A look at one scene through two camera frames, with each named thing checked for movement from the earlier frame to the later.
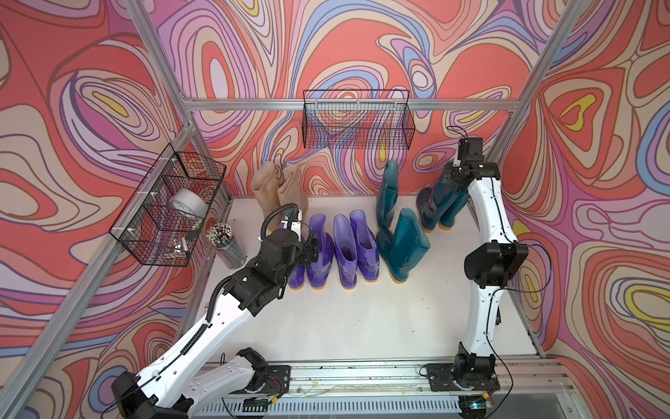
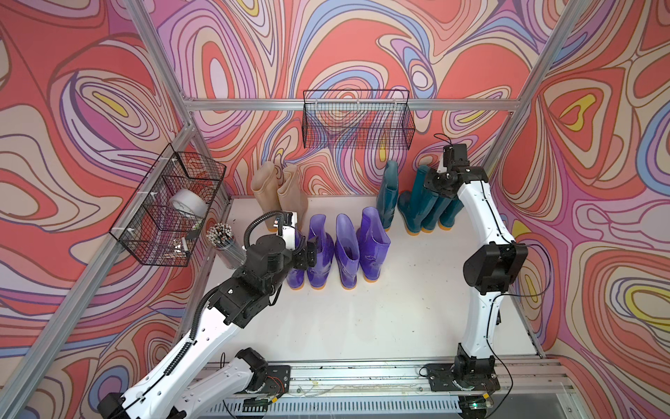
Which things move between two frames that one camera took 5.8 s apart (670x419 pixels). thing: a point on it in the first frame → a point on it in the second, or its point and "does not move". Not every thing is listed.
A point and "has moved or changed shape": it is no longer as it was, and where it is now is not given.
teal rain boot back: (387, 195) does not move
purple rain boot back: (367, 252) has moved or changed shape
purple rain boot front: (346, 250) does not move
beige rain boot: (290, 192) does not move
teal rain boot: (433, 200) → (409, 202)
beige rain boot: (264, 185) does not move
